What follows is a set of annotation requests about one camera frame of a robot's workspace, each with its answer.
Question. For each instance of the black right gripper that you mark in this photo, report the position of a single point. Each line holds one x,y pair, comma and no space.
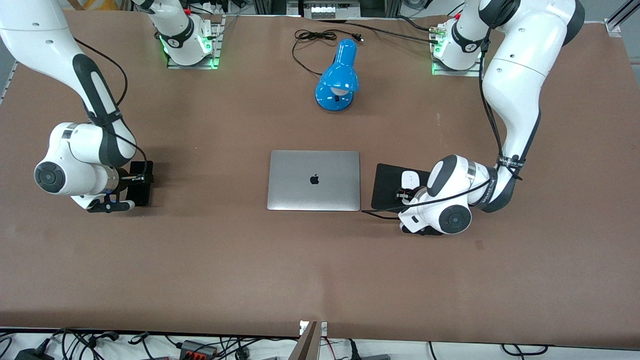
136,183

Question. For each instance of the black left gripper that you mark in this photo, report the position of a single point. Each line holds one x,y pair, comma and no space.
406,193

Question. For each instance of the white computer mouse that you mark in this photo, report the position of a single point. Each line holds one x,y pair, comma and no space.
411,179

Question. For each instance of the black smartphone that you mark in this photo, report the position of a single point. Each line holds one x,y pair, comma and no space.
142,165

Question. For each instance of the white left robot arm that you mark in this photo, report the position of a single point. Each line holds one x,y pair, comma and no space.
515,85

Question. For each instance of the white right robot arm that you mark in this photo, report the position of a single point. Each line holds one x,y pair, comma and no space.
45,45

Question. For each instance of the black mouse pad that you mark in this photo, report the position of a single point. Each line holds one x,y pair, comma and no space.
387,187

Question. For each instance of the silver closed laptop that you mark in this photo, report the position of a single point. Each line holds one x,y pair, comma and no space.
313,181

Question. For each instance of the blue desk lamp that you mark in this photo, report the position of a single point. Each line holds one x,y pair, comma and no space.
337,80

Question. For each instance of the grey connector box orange levers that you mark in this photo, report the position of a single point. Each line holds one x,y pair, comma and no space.
192,347

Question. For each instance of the yellow box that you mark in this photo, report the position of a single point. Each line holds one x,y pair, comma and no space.
107,4

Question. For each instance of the grey power strip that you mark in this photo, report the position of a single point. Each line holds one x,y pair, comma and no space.
335,11

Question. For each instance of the black power adapter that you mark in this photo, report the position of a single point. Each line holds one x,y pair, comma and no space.
32,355

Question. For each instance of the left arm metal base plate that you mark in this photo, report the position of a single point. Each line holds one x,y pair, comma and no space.
475,73

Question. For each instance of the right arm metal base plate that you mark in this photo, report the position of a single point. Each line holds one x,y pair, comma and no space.
212,57

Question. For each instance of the camera support post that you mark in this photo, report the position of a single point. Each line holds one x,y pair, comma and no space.
306,347

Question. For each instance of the aluminium frame rail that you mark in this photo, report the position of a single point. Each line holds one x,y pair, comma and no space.
614,26

